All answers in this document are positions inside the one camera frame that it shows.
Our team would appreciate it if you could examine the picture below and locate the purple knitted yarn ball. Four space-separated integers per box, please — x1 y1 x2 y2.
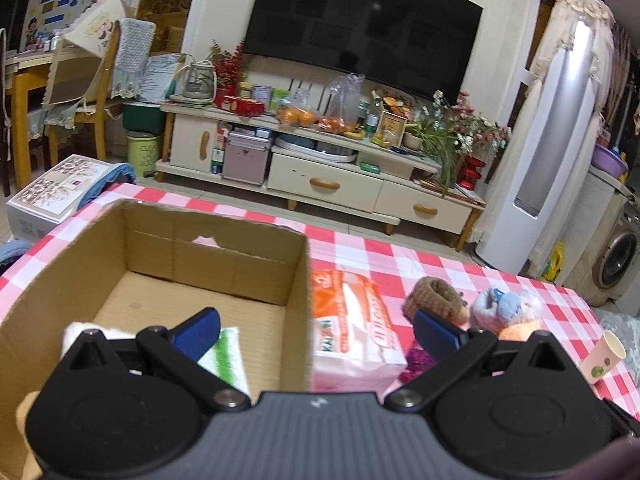
398 341 436 384

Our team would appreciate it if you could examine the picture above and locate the green white sponge cloth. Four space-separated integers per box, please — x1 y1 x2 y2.
198 326 250 396

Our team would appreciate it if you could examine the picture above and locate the pink checkered tablecloth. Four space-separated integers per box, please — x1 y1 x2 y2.
0 182 640 421

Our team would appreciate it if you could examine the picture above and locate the blue grey plush toy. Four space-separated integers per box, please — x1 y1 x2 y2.
470 288 544 337

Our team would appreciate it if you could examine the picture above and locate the orange plush knot toy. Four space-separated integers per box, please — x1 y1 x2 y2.
498 320 542 341

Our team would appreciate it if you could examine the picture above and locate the orange tissue pack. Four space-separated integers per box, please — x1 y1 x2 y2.
311 270 407 396

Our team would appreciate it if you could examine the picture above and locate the open cardboard box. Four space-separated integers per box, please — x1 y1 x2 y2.
1 198 311 479

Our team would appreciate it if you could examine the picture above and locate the white plush toy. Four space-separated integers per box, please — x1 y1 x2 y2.
61 322 134 356

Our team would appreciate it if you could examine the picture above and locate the yellow toy on floor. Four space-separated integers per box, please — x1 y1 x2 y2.
541 242 564 283

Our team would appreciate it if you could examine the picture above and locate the paper cup with green print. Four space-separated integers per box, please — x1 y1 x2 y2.
579 330 626 385

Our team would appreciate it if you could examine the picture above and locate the red vase stand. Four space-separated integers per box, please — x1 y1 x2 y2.
456 156 486 191

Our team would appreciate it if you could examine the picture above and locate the blue cloth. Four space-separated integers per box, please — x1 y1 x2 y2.
77 162 136 210

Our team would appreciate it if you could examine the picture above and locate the pink storage box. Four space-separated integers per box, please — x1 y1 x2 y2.
222 131 271 185

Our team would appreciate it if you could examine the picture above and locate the white standing air conditioner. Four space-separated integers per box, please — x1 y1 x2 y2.
472 0 614 274

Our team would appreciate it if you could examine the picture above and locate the front loading washing machine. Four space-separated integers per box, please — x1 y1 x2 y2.
580 200 639 307

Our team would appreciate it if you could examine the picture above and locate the cream TV cabinet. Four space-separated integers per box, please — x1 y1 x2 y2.
156 103 485 249

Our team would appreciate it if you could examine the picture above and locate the potted green plant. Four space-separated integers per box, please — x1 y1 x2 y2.
405 118 462 190

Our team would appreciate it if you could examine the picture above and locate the green patterned waste bin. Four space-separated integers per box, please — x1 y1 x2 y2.
127 131 160 177

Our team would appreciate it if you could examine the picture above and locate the white printed carton box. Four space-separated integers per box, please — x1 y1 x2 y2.
6 155 115 243

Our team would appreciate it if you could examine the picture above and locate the pink flower bouquet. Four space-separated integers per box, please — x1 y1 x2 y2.
433 90 511 155

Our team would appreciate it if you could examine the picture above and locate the framed picture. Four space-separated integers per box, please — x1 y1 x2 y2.
372 110 407 148

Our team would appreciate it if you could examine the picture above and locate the banana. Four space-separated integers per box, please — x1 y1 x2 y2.
344 130 366 140

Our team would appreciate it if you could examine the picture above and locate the green glass bottle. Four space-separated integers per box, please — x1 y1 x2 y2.
364 100 383 136

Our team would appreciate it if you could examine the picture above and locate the red snack box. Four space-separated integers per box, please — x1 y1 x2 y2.
216 96 266 117

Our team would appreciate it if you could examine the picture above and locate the wooden dining chair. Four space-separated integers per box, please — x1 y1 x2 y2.
41 19 158 164

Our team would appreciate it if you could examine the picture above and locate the purple plastic basin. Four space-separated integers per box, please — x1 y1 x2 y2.
591 144 628 179

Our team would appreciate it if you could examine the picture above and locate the clear plastic bag of fruit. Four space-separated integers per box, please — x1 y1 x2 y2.
316 73 364 134

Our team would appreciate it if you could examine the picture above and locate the bag of oranges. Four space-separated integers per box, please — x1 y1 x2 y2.
276 89 318 127

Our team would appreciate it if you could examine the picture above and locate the glass kettle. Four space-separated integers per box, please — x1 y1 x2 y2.
169 53 217 105

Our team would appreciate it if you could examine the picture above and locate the red berry decoration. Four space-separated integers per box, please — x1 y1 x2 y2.
207 41 246 91

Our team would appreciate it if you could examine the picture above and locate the yellow wooden dining table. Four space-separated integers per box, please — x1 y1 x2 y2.
4 44 109 191

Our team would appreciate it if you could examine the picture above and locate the black flat screen television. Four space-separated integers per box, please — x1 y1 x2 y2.
244 0 483 99

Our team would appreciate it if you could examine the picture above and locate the brown knitted ring toy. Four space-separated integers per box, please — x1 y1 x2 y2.
402 276 470 326

